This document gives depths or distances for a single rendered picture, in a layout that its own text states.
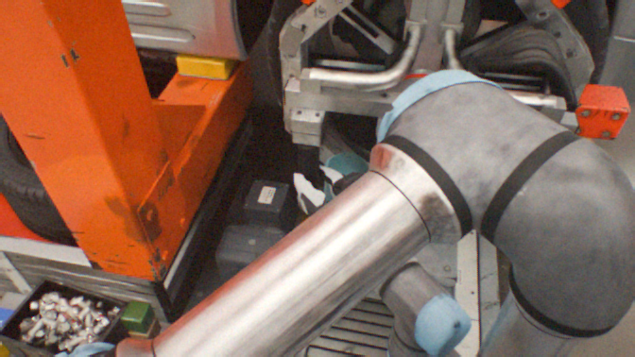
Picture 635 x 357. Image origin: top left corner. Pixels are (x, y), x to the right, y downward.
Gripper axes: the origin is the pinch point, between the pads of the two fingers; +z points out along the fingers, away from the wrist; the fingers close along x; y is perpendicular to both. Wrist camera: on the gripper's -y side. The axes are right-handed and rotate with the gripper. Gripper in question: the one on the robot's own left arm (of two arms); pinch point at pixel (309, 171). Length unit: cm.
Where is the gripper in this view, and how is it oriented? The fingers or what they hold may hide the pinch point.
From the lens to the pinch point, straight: 83.1
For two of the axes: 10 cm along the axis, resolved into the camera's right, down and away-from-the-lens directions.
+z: -5.5, -6.0, 5.8
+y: -0.1, 7.0, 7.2
